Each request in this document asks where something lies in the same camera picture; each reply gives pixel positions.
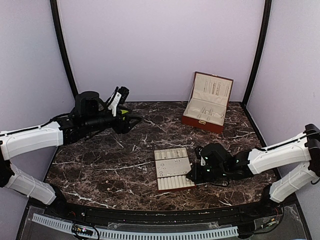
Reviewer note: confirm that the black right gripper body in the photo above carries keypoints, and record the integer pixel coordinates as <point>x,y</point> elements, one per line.
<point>203,176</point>

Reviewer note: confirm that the green plastic bowl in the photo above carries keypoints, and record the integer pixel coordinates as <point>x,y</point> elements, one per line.
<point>124,111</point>

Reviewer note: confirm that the white slotted cable duct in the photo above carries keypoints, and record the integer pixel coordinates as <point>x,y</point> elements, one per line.
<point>121,231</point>

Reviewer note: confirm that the black left frame post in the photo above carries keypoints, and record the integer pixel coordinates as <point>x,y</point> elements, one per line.
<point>62,47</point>

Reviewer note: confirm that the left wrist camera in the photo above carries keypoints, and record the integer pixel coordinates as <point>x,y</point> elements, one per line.
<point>119,96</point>

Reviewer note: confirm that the beige jewelry tray insert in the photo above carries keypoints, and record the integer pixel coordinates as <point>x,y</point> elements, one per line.
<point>172,166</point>

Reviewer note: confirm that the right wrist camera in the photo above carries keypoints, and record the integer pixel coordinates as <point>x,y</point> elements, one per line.
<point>198,151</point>

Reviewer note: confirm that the black frame post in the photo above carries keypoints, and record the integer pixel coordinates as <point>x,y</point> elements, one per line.
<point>62,47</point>
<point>258,52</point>

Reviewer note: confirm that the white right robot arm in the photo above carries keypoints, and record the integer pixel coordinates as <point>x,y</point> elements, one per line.
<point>216,163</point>

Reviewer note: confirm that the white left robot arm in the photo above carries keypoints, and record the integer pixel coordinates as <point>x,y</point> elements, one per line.
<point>89,117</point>

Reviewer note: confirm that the black right frame post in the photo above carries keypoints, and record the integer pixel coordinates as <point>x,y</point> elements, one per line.
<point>258,52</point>

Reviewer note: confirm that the black front table rail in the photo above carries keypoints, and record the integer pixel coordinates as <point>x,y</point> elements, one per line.
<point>106,202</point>

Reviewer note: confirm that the red wooden jewelry box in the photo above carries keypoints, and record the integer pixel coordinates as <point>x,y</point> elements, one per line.
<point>207,105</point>

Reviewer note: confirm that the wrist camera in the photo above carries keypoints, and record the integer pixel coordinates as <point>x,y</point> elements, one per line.
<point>119,96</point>
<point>198,151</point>

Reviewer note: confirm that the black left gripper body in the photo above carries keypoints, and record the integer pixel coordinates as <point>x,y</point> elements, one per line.
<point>118,127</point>

